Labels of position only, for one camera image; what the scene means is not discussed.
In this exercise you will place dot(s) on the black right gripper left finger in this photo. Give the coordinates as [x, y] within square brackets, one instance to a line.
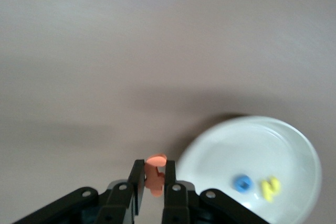
[139, 174]

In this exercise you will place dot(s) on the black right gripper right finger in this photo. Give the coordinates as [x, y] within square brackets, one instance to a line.
[170, 174]

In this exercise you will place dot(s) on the orange letter r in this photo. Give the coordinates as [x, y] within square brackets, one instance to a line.
[155, 179]

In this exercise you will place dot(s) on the blue letter o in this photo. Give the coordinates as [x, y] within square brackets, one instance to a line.
[237, 183]

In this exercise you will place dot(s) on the yellow letter h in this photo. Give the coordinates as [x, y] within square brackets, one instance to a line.
[270, 188]

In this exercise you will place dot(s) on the beige brown plate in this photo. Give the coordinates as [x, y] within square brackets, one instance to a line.
[236, 150]

